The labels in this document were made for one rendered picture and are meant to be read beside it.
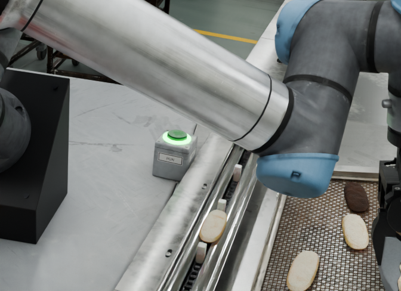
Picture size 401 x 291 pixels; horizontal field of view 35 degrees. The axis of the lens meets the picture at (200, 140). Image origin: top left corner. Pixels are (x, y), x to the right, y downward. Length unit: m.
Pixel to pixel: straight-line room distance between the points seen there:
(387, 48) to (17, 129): 0.60
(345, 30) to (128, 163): 0.73
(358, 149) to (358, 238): 0.55
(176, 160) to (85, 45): 0.72
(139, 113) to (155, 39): 0.99
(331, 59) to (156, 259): 0.45
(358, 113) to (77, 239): 0.93
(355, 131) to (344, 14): 0.95
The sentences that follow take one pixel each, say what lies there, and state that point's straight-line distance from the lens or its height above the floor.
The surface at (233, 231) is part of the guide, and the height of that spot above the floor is 0.86.
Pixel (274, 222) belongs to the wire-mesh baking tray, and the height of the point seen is 0.89.
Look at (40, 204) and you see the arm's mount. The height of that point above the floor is 0.88.
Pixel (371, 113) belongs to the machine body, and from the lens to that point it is 1.76.
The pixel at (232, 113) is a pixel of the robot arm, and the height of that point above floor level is 1.22.
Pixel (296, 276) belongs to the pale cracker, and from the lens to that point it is 0.91.
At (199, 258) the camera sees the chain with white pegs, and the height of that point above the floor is 0.85.
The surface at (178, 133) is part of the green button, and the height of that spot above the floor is 0.91.
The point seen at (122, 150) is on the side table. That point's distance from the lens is 1.35.
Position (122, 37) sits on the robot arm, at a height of 1.28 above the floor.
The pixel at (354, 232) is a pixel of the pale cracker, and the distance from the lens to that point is 1.01.
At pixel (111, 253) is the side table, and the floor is 0.82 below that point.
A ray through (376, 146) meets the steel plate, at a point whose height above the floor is 0.82.
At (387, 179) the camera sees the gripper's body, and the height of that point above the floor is 1.12.
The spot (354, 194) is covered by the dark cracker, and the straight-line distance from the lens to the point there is 1.12.
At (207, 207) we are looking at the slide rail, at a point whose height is 0.85.
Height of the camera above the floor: 1.45
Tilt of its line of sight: 26 degrees down
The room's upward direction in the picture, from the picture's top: 7 degrees clockwise
